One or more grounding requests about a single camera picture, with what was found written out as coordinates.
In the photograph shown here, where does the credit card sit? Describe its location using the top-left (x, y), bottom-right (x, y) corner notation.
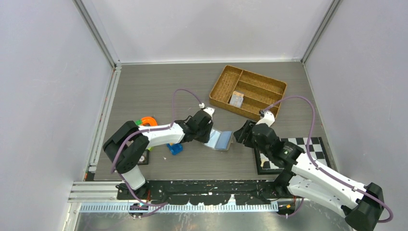
top-left (229, 91), bottom-right (244, 108)

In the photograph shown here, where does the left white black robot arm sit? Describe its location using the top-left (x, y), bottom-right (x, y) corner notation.
top-left (102, 107), bottom-right (215, 199)

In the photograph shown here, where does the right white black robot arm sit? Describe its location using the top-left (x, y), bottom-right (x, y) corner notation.
top-left (233, 120), bottom-right (384, 231)

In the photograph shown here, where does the blue yellow toy car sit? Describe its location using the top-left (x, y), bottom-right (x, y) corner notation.
top-left (166, 143), bottom-right (183, 155)

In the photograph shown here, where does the woven wicker divided tray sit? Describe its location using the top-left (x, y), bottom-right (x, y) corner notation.
top-left (209, 65), bottom-right (287, 120)

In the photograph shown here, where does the orange tape dispenser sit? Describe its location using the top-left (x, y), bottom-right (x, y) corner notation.
top-left (135, 116), bottom-right (158, 126)

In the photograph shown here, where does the small black square box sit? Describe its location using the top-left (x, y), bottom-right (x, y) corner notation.
top-left (138, 150), bottom-right (150, 165)

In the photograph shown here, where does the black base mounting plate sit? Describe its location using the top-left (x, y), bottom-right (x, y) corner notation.
top-left (116, 180), bottom-right (300, 205)

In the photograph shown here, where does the black white chessboard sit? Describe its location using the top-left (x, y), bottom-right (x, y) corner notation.
top-left (253, 137), bottom-right (332, 175)

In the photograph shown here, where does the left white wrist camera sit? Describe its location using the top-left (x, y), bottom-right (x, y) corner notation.
top-left (199, 103), bottom-right (215, 118)

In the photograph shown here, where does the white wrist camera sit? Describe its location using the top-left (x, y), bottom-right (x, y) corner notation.
top-left (199, 103), bottom-right (215, 118)
top-left (256, 110), bottom-right (275, 128)

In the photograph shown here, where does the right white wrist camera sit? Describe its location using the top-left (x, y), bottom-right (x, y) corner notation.
top-left (256, 110), bottom-right (275, 128)

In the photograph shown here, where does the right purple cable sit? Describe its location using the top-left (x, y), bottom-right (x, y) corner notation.
top-left (259, 95), bottom-right (393, 223)

